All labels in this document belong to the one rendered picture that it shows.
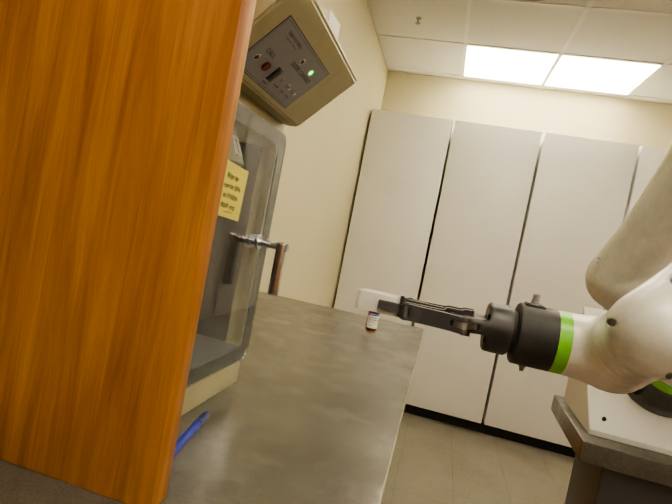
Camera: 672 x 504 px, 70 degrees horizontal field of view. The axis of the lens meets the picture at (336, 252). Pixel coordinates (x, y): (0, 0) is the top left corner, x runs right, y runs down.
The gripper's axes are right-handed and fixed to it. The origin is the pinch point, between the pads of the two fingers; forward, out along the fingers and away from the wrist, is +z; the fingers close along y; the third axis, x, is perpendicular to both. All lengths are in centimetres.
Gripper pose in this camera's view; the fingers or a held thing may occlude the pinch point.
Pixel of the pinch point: (379, 302)
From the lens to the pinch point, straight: 77.9
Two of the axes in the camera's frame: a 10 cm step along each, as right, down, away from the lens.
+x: -1.9, 9.8, 0.3
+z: -9.6, -1.9, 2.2
